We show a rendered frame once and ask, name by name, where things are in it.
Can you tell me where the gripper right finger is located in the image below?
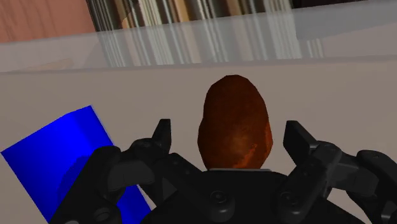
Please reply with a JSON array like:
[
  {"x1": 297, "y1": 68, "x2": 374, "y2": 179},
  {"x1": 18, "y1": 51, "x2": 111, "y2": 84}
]
[{"x1": 272, "y1": 120, "x2": 397, "y2": 224}]

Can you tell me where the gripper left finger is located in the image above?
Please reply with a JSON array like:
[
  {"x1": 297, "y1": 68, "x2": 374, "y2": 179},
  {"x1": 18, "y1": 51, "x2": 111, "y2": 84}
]
[{"x1": 49, "y1": 118, "x2": 202, "y2": 224}]

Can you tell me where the blue box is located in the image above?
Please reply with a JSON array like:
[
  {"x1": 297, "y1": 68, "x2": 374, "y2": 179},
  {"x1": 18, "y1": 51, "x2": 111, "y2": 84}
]
[{"x1": 1, "y1": 105, "x2": 152, "y2": 224}]

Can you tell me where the brown egg-shaped potato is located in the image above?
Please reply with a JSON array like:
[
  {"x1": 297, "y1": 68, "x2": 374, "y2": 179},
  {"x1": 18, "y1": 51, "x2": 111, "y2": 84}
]
[{"x1": 197, "y1": 74, "x2": 274, "y2": 171}]

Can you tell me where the bookshelf with books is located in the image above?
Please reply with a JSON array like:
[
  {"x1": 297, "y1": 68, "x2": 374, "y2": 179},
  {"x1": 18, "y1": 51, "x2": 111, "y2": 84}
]
[{"x1": 85, "y1": 0, "x2": 294, "y2": 32}]

